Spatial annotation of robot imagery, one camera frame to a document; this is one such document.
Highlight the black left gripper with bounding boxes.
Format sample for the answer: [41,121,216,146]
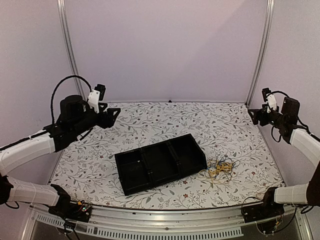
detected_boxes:
[71,103,121,137]

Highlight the yellow cables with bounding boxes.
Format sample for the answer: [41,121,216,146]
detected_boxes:
[198,159,236,185]

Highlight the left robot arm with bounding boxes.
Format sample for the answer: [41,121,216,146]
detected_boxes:
[0,90,121,217]

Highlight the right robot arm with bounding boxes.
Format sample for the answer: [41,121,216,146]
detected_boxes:
[248,93,320,218]

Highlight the floral table mat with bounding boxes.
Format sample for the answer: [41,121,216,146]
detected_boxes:
[51,102,284,210]

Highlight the black three-compartment tray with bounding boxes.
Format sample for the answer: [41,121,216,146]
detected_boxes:
[114,133,207,196]

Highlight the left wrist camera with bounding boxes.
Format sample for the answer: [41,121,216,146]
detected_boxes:
[87,84,106,114]

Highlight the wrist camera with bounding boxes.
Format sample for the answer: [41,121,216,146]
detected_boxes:
[262,88,278,113]
[87,84,106,114]

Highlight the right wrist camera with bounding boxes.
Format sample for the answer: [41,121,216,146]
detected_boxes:
[262,88,278,113]

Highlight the left arm black hose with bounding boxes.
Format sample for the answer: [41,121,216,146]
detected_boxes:
[49,74,94,126]

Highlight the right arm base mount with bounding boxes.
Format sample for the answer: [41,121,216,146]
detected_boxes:
[241,199,285,235]

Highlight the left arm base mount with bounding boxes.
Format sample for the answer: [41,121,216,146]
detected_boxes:
[48,200,93,223]

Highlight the aluminium front rail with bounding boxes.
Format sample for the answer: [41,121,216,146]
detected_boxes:
[21,197,320,240]

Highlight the right aluminium frame post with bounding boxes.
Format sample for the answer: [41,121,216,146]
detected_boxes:
[245,0,275,107]

